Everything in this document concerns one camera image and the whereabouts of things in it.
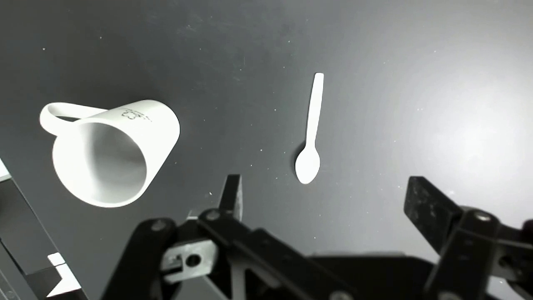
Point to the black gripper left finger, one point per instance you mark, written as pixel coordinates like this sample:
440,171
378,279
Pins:
232,194

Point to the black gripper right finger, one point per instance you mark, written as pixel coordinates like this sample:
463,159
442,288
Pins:
433,211

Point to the white plastic spoon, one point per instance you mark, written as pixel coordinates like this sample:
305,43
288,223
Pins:
310,139

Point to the white ceramic mug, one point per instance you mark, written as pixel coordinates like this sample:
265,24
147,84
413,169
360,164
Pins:
105,153

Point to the black shallow tray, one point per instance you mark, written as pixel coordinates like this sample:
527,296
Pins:
22,251

